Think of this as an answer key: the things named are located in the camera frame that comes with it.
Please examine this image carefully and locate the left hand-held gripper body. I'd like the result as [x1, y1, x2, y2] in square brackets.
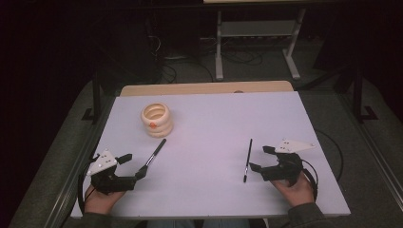
[86, 149, 138, 195]

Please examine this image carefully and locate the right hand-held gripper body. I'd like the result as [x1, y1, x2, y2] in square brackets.
[261, 139, 317, 188]

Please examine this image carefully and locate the black pen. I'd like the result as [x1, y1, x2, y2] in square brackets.
[242, 138, 254, 183]

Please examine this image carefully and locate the cream ringed holder cup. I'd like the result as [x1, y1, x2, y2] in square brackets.
[140, 102, 175, 139]

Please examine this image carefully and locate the person's left hand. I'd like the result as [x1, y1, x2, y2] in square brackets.
[84, 184, 126, 215]

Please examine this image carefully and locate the person's right hand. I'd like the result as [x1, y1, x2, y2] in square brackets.
[270, 176, 316, 208]

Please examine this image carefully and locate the black metal stand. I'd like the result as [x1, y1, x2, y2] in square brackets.
[352, 66, 379, 124]
[81, 69, 103, 125]

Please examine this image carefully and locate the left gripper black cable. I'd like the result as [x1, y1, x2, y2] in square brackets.
[77, 156, 98, 214]

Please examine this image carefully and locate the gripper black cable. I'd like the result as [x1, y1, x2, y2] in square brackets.
[300, 159, 319, 203]
[77, 156, 98, 214]

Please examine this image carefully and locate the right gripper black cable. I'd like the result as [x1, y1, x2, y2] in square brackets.
[300, 159, 319, 203]

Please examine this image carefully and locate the black cable on floor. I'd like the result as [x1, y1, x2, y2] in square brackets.
[315, 128, 345, 183]

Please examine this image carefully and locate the tangle of floor cables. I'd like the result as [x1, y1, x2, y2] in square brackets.
[158, 34, 265, 84]

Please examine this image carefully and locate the white metal desk frame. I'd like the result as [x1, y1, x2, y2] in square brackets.
[214, 8, 307, 82]

